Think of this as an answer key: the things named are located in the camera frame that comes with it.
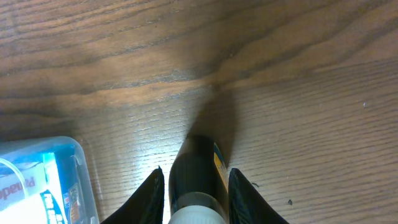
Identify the clear plastic container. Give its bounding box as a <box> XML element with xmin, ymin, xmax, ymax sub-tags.
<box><xmin>1</xmin><ymin>136</ymin><xmax>99</xmax><ymax>224</ymax></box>

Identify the white toothpaste box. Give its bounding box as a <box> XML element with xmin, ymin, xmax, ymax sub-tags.
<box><xmin>1</xmin><ymin>163</ymin><xmax>47</xmax><ymax>224</ymax></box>

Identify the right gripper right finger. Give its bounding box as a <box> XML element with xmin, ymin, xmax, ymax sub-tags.
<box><xmin>228</xmin><ymin>168</ymin><xmax>289</xmax><ymax>224</ymax></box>

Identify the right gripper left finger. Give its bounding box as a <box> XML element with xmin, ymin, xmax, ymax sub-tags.
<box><xmin>101</xmin><ymin>167</ymin><xmax>165</xmax><ymax>224</ymax></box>

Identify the black bottle white cap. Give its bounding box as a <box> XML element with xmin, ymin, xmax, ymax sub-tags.
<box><xmin>169</xmin><ymin>135</ymin><xmax>229</xmax><ymax>224</ymax></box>

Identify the blue KoolFever box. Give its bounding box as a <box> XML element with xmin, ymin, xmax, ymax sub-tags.
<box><xmin>1</xmin><ymin>151</ymin><xmax>71</xmax><ymax>223</ymax></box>

